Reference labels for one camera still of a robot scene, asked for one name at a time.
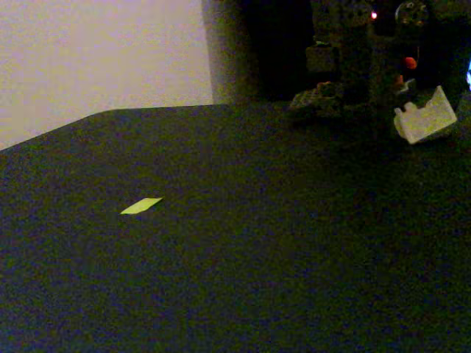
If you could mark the white plastic object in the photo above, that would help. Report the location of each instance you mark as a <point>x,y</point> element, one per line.
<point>425,121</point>

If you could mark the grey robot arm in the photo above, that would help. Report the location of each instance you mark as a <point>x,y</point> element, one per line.
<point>353,55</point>

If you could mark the dark desk mat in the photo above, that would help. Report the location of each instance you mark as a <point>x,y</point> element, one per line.
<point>235,239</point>

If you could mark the black clamp with orange parts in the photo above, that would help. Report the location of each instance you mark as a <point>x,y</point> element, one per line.
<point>409,63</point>

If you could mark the laptop screen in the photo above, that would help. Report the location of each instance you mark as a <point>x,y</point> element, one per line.
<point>469,75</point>

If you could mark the black office chair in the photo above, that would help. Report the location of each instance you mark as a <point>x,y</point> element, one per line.
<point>279,55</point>

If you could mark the green tape marker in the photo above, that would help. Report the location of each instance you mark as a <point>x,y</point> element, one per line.
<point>141,206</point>

